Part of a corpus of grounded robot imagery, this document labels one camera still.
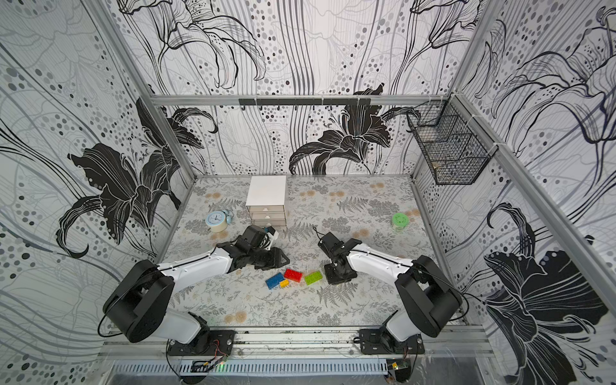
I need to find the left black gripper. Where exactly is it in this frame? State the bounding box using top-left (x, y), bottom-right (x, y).
top-left (247, 247), bottom-right (292, 271)

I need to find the blue lego brick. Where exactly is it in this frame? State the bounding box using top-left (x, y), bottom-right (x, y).
top-left (266, 273), bottom-right (285, 290)

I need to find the green lego brick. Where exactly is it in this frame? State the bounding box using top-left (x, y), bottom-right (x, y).
top-left (304, 271), bottom-right (323, 286)

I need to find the red lego brick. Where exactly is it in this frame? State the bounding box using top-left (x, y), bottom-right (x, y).
top-left (283, 269), bottom-right (303, 282)

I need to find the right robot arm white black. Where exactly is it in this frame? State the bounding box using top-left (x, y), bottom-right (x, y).
top-left (319, 233), bottom-right (462, 347)

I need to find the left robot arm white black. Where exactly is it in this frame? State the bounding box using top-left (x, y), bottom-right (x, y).
top-left (103, 242), bottom-right (290, 344)

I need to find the small blue alarm clock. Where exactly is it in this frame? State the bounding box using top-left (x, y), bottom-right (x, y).
top-left (205, 210), bottom-right (234, 234)

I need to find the white drawer cabinet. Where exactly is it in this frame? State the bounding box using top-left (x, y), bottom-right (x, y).
top-left (245, 176), bottom-right (287, 228)

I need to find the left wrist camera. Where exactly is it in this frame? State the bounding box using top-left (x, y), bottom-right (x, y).
top-left (240, 225), bottom-right (279, 250)

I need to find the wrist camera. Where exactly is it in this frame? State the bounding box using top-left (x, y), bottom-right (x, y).
top-left (318, 232), bottom-right (344, 260)
top-left (240, 225), bottom-right (279, 250)

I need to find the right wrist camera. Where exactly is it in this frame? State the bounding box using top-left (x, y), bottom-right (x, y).
top-left (318, 232), bottom-right (344, 260)

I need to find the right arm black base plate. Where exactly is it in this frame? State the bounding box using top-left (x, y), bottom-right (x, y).
top-left (353, 329), bottom-right (425, 355)

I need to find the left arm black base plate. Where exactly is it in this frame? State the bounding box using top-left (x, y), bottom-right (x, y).
top-left (168, 330), bottom-right (237, 357)

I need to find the white slotted cable duct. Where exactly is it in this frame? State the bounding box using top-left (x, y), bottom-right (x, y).
top-left (112, 359), bottom-right (388, 377)

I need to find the aluminium front rail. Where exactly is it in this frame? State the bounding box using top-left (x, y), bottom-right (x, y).
top-left (99, 325), bottom-right (496, 360)

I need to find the black wall hook bar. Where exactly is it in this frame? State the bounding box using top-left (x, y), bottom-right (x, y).
top-left (238, 97), bottom-right (372, 107)

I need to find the black wire basket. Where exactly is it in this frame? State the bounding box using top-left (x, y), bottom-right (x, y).
top-left (406, 96), bottom-right (493, 185)

